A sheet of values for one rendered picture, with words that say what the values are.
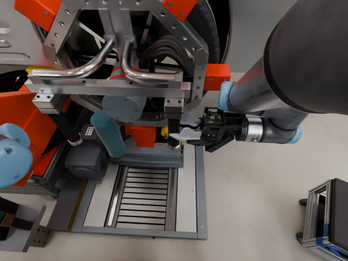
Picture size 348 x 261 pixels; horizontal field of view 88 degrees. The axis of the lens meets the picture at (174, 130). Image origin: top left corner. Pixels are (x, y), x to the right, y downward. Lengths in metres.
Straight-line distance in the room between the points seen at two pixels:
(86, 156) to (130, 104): 0.58
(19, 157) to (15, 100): 0.60
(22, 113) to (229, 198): 1.25
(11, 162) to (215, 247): 1.13
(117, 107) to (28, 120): 0.49
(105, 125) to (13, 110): 0.38
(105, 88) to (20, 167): 0.24
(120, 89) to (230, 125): 0.31
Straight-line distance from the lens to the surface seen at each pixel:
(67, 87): 0.54
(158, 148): 1.23
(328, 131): 2.09
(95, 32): 0.77
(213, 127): 0.50
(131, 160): 1.28
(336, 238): 1.19
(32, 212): 1.04
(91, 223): 1.31
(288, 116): 0.51
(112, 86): 0.49
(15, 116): 0.96
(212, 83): 0.69
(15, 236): 1.04
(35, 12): 0.70
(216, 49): 0.72
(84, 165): 1.08
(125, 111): 0.61
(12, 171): 0.39
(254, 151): 1.61
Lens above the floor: 1.27
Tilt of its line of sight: 53 degrees down
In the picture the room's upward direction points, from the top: straight up
